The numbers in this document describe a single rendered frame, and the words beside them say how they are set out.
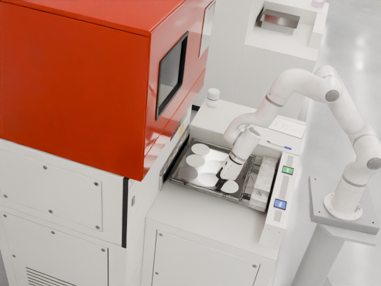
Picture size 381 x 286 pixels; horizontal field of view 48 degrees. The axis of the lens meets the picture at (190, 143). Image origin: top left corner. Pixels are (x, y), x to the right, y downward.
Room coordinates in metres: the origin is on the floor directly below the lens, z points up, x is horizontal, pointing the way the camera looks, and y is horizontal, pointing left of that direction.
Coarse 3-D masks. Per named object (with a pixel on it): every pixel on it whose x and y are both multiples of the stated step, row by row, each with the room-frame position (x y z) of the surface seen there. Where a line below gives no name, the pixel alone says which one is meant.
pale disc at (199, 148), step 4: (196, 144) 1.87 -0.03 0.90; (200, 144) 1.88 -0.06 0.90; (192, 148) 1.83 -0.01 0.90; (196, 148) 1.84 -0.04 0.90; (200, 148) 1.84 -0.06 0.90; (204, 148) 1.85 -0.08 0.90; (208, 148) 1.85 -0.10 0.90; (196, 152) 1.80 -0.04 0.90; (200, 152) 1.81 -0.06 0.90; (204, 152) 1.81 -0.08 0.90; (208, 152) 1.82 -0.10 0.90
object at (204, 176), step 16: (192, 144) 1.87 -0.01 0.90; (208, 144) 1.89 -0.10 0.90; (208, 160) 1.75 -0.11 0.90; (224, 160) 1.77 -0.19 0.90; (176, 176) 1.59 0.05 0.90; (192, 176) 1.60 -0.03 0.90; (208, 176) 1.62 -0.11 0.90; (240, 176) 1.66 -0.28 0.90; (224, 192) 1.52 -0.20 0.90; (240, 192) 1.54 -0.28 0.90
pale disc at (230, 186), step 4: (228, 180) 1.61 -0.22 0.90; (232, 180) 1.62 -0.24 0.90; (224, 184) 1.58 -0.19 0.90; (228, 184) 1.58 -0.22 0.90; (232, 184) 1.59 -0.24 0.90; (236, 184) 1.59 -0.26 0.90; (224, 188) 1.55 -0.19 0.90; (228, 188) 1.55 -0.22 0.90; (232, 188) 1.56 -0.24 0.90; (236, 188) 1.56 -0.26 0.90; (228, 192) 1.52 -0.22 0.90; (232, 192) 1.53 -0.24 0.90
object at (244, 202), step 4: (176, 184) 1.61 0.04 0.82; (180, 184) 1.61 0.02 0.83; (192, 188) 1.59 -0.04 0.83; (196, 188) 1.59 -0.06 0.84; (204, 192) 1.58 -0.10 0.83; (208, 192) 1.58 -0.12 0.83; (216, 196) 1.57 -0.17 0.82; (220, 196) 1.56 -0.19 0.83; (228, 200) 1.55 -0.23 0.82; (232, 200) 1.55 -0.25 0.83; (244, 200) 1.54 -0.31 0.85; (248, 200) 1.54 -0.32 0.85; (244, 204) 1.53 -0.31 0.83; (248, 204) 1.53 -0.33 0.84
